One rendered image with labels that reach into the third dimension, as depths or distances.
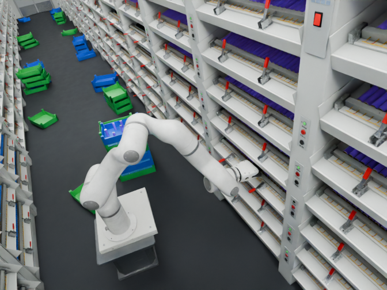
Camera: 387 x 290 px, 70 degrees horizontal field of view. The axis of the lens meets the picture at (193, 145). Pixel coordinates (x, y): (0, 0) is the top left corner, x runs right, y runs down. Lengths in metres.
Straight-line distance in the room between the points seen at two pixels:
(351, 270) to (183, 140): 0.78
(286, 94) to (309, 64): 0.17
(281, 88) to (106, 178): 0.79
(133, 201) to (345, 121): 1.27
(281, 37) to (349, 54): 0.21
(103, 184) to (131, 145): 0.31
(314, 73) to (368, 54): 0.14
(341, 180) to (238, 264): 0.99
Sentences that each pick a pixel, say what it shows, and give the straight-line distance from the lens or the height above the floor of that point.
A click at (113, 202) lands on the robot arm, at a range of 1.47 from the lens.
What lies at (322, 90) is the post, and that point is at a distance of 0.84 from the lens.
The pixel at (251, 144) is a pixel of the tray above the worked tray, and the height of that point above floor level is 0.73.
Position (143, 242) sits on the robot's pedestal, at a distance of 1.63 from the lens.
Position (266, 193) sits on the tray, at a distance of 1.41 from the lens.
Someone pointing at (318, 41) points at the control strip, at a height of 1.32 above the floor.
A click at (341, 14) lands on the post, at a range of 0.78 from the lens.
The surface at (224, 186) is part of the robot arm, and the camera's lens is 1.19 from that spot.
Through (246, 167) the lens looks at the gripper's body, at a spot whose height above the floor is 0.64.
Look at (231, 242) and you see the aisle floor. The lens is 1.86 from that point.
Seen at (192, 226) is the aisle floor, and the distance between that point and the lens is 1.96.
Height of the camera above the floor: 1.61
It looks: 39 degrees down
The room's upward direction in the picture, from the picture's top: 11 degrees counter-clockwise
